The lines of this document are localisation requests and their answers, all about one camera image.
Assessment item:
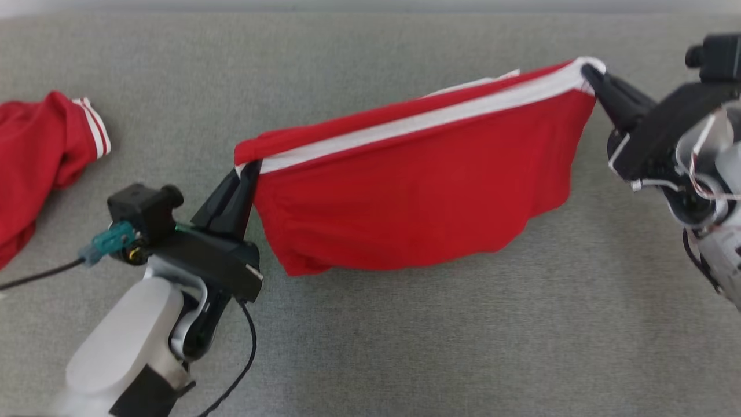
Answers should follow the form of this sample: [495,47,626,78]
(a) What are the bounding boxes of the red white wire bundle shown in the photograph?
[674,113,741,203]

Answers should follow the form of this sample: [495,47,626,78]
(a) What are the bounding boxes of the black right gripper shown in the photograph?
[581,64,741,181]

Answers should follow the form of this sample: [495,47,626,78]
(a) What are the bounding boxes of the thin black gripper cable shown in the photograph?
[197,297,258,417]

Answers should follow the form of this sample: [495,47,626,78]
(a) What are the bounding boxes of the red shorts with white waistband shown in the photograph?
[233,56,607,277]

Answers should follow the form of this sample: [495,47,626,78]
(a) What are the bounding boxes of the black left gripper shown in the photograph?
[153,162,265,303]

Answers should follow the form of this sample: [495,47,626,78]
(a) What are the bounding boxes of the red jersey with white sleeves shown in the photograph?
[0,91,111,270]

